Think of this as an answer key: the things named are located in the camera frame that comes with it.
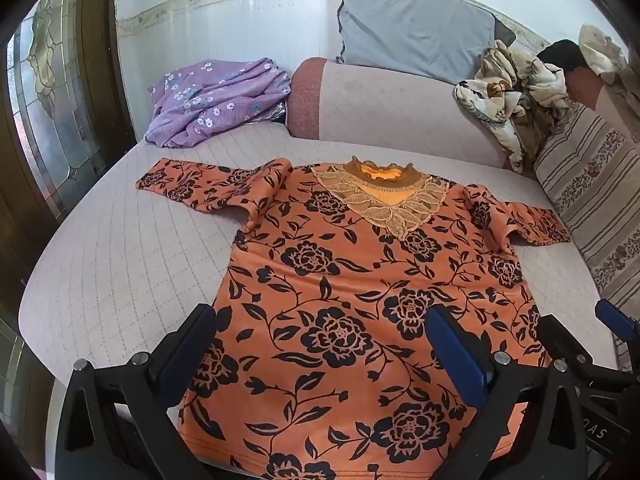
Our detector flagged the orange black floral shirt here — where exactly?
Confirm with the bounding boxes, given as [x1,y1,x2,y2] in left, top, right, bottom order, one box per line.
[136,156,572,480]

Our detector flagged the pink pillow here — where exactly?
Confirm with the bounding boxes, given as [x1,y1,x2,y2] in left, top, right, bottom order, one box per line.
[564,66,636,128]

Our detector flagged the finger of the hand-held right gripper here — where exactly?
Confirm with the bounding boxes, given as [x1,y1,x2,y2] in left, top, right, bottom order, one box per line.
[595,299,640,376]
[537,314,621,386]

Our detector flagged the pink bolster cushion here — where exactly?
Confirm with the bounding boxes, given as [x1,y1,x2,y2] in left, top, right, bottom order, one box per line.
[286,57,536,176]

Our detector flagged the black cloth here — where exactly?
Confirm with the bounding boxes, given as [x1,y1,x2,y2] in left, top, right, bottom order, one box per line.
[536,39,592,77]

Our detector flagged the cream patterned cloth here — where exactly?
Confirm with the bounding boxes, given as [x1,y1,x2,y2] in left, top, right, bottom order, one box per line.
[578,24,634,86]

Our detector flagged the stained glass door panel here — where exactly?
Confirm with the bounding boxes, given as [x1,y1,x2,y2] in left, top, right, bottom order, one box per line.
[5,0,108,221]

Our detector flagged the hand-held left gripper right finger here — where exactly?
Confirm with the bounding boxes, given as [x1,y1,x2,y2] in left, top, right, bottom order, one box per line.
[425,304,598,480]

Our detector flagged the dark wooden door frame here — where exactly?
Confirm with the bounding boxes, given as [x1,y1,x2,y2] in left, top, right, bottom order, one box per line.
[74,0,139,161]

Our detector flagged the cream brown floral blanket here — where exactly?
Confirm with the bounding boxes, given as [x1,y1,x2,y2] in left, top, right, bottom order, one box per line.
[454,40,576,175]

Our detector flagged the grey pillow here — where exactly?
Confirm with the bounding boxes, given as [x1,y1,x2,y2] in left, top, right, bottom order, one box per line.
[334,0,517,86]

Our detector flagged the striped floral pillow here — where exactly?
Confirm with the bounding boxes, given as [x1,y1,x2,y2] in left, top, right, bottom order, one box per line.
[533,102,640,306]

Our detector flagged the quilted pale bed sheet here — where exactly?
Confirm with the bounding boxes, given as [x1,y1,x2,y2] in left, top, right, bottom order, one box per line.
[19,124,640,480]

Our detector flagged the purple floral cloth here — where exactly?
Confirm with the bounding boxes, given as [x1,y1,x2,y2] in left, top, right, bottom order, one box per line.
[145,58,292,149]

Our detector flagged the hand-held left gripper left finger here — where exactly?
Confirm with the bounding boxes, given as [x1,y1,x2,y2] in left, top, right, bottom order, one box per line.
[54,303,219,480]

